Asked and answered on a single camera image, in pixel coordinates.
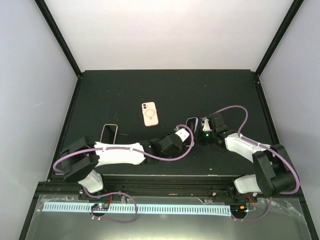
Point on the right black frame post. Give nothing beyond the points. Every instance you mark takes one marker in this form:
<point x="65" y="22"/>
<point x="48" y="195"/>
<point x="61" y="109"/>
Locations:
<point x="282" y="29"/>

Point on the lilac phone case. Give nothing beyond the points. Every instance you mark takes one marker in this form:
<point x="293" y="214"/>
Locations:
<point x="192" y="123"/>

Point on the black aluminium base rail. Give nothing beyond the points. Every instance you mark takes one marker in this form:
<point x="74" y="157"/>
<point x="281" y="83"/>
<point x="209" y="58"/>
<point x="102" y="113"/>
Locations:
<point x="217" y="187"/>

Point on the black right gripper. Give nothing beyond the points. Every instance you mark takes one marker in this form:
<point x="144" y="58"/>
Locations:
<point x="199" y="137"/>

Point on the left black frame post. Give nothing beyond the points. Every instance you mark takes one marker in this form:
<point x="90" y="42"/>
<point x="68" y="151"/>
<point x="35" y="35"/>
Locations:
<point x="46" y="13"/>

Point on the pink phone case with ring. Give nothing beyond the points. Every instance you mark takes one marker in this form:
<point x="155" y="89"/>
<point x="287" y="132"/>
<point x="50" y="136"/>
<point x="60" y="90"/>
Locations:
<point x="149" y="113"/>

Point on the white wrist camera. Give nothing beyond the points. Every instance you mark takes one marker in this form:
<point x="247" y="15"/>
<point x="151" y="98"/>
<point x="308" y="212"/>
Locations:
<point x="184" y="135"/>
<point x="205" y="123"/>

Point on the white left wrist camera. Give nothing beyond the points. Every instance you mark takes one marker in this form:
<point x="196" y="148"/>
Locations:
<point x="184" y="135"/>

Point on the black frame post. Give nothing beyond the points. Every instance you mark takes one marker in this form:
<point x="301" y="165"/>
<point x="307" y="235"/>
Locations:
<point x="282" y="29"/>
<point x="46" y="13"/>

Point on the light blue slotted cable duct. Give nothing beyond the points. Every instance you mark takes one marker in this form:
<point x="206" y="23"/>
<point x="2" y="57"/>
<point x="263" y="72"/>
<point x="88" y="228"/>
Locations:
<point x="151" y="209"/>

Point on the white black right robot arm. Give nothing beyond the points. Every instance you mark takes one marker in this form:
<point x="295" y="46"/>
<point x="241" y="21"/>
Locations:
<point x="273" y="170"/>

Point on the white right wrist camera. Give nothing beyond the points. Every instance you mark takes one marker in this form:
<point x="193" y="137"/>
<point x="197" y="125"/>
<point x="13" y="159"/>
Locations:
<point x="205" y="123"/>

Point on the gold rimmed phone case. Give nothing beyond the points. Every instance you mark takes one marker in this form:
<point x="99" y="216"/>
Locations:
<point x="109" y="134"/>

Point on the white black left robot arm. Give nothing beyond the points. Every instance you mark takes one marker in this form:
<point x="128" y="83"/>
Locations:
<point x="78" y="164"/>

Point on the small circuit board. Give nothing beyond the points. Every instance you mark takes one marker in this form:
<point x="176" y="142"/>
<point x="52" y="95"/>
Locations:
<point x="100" y="207"/>

